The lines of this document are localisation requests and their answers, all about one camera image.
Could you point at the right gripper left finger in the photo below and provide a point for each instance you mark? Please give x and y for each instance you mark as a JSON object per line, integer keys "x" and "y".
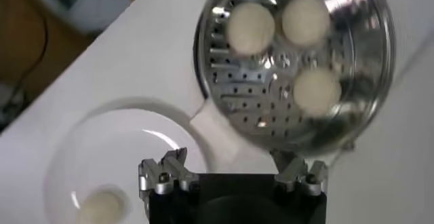
{"x": 176, "y": 172}

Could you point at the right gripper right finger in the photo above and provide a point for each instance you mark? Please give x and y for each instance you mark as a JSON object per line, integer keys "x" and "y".
{"x": 298, "y": 176}

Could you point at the white steamed baozi bun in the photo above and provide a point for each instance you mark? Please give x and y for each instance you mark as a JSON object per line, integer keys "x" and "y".
{"x": 101, "y": 208}
{"x": 317, "y": 91}
{"x": 251, "y": 28}
{"x": 305, "y": 20}

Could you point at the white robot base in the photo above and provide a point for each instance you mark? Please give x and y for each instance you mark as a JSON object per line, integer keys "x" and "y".
{"x": 88, "y": 8}

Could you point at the stainless steel steamer basket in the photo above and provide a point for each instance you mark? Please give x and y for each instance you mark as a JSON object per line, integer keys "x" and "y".
{"x": 254, "y": 103}

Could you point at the white round plate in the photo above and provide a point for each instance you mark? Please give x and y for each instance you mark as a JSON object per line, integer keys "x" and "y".
{"x": 118, "y": 150}

